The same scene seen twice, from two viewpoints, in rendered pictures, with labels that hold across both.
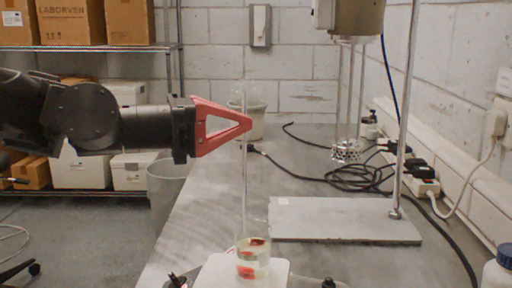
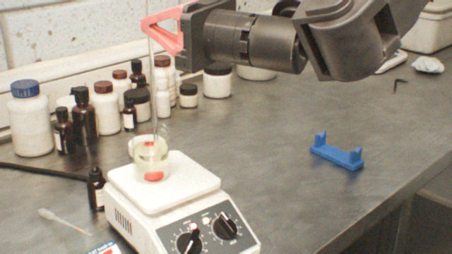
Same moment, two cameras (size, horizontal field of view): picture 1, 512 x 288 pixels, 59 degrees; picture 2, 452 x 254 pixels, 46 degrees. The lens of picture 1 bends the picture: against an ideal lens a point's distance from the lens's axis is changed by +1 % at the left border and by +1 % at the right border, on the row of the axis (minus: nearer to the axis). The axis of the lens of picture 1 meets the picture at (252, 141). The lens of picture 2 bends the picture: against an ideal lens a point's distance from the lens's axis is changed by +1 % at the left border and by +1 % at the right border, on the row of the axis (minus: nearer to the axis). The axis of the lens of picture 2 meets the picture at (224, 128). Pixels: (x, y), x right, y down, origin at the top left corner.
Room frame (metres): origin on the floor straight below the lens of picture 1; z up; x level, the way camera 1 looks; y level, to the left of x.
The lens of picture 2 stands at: (0.93, 0.49, 1.21)
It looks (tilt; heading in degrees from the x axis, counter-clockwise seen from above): 25 degrees down; 222
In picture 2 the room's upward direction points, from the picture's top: 1 degrees clockwise
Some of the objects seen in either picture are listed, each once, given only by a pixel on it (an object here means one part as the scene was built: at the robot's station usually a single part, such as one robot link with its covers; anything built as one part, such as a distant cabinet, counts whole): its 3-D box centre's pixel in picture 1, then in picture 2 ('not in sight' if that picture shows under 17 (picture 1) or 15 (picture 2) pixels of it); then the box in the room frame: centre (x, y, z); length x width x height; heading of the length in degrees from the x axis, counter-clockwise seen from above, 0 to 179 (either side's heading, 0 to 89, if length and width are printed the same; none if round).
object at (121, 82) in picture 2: not in sight; (121, 90); (0.30, -0.39, 0.79); 0.05 x 0.05 x 0.09
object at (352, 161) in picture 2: not in sight; (337, 149); (0.17, 0.08, 0.77); 0.10 x 0.03 x 0.04; 83
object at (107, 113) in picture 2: not in sight; (105, 106); (0.39, -0.32, 0.80); 0.06 x 0.06 x 0.10
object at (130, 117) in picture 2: not in sight; (129, 112); (0.35, -0.29, 0.79); 0.03 x 0.03 x 0.07
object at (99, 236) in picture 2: not in sight; (86, 244); (0.63, -0.03, 0.76); 0.06 x 0.06 x 0.02
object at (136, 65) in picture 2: not in sight; (137, 81); (0.25, -0.39, 0.80); 0.04 x 0.04 x 0.10
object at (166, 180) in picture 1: (180, 203); not in sight; (2.13, 0.38, 0.22); 0.33 x 0.33 x 0.41
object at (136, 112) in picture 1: (154, 127); (229, 37); (0.51, 0.12, 1.05); 0.10 x 0.07 x 0.07; 14
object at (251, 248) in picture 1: (250, 249); (151, 153); (0.54, 0.00, 0.87); 0.06 x 0.05 x 0.08; 68
